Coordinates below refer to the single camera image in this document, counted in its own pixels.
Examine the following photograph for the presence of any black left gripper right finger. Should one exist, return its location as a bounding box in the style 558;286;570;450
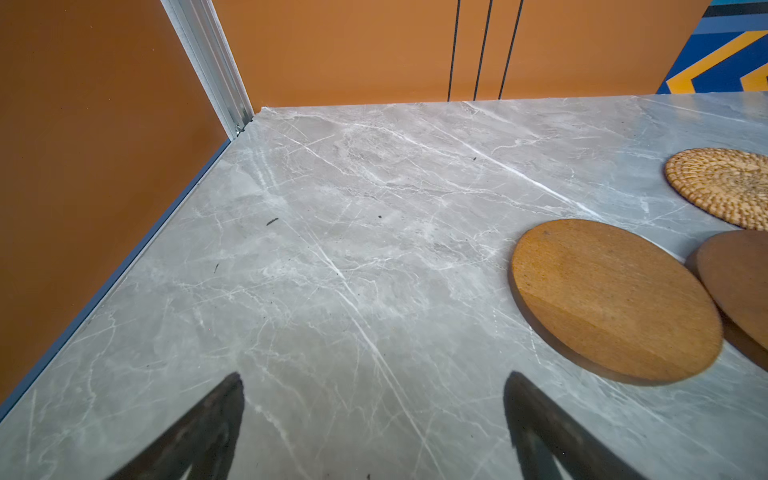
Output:
503;371;643;479

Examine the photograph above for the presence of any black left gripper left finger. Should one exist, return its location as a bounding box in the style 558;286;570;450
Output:
110;372;245;479

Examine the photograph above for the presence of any matte round wooden coaster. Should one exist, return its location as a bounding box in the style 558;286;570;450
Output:
508;219;724;386

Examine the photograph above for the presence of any glossy round wooden coaster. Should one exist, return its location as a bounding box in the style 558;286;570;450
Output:
686;230;767;369

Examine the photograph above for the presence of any woven rattan round coaster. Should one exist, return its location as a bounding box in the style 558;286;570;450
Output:
664;148;767;231

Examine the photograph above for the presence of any aluminium corner post left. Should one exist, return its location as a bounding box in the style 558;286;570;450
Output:
161;0;254;140

